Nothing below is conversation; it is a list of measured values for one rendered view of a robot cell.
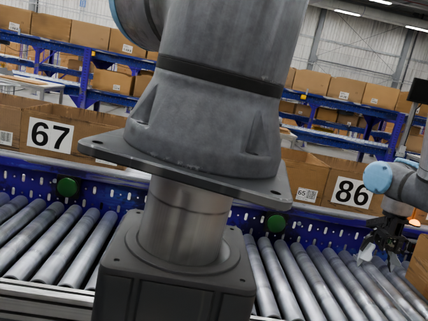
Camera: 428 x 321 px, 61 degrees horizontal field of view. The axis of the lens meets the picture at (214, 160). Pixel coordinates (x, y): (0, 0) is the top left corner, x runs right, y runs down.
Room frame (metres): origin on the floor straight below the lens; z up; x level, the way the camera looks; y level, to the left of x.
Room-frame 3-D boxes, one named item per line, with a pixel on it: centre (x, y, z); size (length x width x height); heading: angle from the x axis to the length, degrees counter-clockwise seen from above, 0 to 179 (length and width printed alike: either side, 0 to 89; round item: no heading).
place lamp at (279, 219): (1.31, -0.28, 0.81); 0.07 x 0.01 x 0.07; 95
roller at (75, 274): (1.02, 0.31, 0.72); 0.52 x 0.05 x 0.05; 5
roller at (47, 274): (1.02, 0.37, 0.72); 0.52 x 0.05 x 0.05; 5
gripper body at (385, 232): (1.09, -0.59, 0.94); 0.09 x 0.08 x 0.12; 5
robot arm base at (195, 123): (0.44, 0.01, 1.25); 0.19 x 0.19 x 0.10
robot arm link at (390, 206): (1.10, -0.59, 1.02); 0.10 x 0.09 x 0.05; 95
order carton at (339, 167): (1.56, -0.63, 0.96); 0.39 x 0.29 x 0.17; 95
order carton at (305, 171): (1.53, -0.24, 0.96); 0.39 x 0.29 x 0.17; 95
